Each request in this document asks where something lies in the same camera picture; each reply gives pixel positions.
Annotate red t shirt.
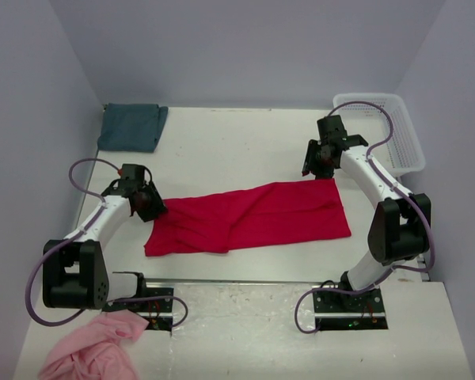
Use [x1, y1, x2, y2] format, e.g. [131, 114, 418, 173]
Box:
[144, 180, 352, 257]

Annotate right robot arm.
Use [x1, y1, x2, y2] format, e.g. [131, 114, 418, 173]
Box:
[302, 115, 432, 297]

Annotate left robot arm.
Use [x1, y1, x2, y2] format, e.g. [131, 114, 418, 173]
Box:
[42, 164, 167, 310]

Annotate folded grey-blue t shirt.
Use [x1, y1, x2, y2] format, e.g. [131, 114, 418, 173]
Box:
[97, 103, 169, 153]

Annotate white plastic basket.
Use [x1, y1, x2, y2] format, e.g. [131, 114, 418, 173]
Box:
[332, 93, 425, 177]

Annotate pink t shirt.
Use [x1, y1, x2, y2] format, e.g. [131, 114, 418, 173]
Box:
[38, 310, 148, 379]

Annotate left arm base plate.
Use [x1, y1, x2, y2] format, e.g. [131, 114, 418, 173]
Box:
[102, 286, 174, 332]

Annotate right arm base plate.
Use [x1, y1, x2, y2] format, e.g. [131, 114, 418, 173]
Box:
[313, 280, 388, 332]

